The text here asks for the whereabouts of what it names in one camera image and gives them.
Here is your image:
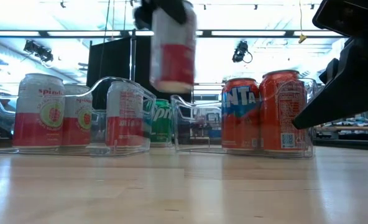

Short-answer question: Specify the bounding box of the black overhead crossbar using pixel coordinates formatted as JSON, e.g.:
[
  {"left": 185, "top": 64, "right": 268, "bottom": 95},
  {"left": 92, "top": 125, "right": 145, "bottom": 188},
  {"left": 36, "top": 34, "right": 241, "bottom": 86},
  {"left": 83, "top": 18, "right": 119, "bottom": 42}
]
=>
[{"left": 0, "top": 29, "right": 346, "bottom": 39}]

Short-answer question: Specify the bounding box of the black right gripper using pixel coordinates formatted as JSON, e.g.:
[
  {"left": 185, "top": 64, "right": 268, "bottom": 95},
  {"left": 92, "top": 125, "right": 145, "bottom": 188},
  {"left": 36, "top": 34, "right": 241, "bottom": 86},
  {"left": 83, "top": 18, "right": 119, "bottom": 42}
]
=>
[{"left": 292, "top": 0, "right": 368, "bottom": 130}]

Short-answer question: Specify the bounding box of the black aluminium table frame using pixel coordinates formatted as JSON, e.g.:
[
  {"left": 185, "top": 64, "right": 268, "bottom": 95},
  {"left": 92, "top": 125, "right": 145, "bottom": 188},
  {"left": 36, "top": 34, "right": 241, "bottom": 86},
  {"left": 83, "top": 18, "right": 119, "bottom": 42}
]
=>
[{"left": 0, "top": 136, "right": 368, "bottom": 152}]

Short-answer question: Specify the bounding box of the red Fanta soda can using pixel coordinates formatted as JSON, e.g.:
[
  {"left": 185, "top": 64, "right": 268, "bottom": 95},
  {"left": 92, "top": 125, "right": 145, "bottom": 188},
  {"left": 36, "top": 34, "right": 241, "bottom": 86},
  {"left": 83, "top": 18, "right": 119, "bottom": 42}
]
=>
[
  {"left": 258, "top": 69, "right": 310, "bottom": 156},
  {"left": 220, "top": 77, "right": 261, "bottom": 154}
]

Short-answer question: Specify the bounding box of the green Sprite soda can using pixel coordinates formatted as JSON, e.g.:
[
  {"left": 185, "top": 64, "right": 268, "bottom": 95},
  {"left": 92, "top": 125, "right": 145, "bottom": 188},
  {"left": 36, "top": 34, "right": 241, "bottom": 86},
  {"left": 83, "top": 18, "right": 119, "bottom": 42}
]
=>
[{"left": 144, "top": 98, "right": 174, "bottom": 147}]

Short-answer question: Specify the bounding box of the yellow hanging tag cord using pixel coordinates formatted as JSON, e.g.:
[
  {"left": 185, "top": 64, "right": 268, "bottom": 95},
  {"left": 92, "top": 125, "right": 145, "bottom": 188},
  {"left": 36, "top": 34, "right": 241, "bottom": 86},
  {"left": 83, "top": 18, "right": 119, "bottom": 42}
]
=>
[{"left": 298, "top": 0, "right": 308, "bottom": 44}]

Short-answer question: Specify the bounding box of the wooden background workbench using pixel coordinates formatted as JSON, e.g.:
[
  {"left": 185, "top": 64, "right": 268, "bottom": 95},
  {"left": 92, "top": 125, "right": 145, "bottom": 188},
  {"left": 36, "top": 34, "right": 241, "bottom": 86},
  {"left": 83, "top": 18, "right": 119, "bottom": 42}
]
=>
[{"left": 314, "top": 124, "right": 368, "bottom": 133}]

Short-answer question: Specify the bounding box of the black hanging camera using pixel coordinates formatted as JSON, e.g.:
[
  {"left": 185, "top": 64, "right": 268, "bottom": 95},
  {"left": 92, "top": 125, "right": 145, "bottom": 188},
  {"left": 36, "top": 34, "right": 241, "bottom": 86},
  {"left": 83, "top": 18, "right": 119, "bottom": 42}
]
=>
[
  {"left": 232, "top": 40, "right": 254, "bottom": 65},
  {"left": 23, "top": 39, "right": 55, "bottom": 68}
]

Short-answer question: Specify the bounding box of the white red Spindrift can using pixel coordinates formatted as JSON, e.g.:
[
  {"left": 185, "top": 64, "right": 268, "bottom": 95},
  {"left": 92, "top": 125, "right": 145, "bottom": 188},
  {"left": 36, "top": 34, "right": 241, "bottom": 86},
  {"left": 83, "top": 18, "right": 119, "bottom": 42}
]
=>
[
  {"left": 12, "top": 73, "right": 66, "bottom": 149},
  {"left": 62, "top": 83, "right": 94, "bottom": 147},
  {"left": 149, "top": 1, "right": 198, "bottom": 94},
  {"left": 105, "top": 80, "right": 145, "bottom": 149}
]

